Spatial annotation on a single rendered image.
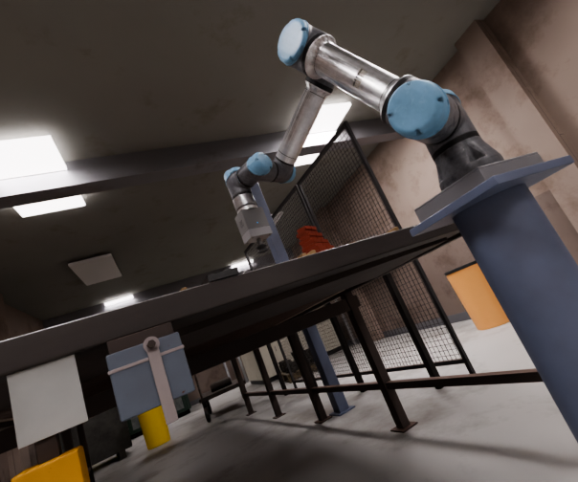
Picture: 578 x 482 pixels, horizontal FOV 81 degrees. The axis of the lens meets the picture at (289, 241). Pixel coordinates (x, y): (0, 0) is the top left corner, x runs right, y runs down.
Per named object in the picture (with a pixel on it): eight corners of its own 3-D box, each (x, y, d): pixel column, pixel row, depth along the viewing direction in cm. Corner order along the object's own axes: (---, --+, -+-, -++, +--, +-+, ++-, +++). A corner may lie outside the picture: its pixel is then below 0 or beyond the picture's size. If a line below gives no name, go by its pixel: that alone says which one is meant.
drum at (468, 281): (526, 313, 370) (492, 253, 388) (498, 329, 353) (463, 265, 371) (493, 319, 411) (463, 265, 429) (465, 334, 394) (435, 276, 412)
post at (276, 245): (355, 406, 283) (256, 165, 344) (340, 416, 275) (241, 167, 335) (344, 406, 297) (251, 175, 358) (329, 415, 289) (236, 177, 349)
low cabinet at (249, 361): (348, 346, 787) (334, 312, 808) (264, 385, 701) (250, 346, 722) (321, 352, 941) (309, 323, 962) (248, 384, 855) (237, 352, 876)
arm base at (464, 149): (517, 160, 82) (496, 125, 84) (487, 163, 73) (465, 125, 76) (462, 191, 94) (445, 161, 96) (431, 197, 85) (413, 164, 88)
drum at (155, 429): (146, 449, 518) (136, 406, 534) (172, 436, 534) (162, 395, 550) (144, 452, 483) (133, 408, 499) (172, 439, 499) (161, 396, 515)
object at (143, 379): (204, 407, 64) (176, 317, 69) (124, 445, 57) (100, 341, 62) (194, 406, 74) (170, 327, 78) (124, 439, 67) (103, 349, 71)
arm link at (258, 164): (275, 152, 118) (256, 170, 125) (251, 148, 109) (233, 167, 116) (283, 171, 116) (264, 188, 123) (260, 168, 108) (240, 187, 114)
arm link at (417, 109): (473, 107, 77) (316, 30, 103) (454, 90, 66) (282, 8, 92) (439, 154, 83) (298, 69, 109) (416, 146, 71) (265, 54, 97)
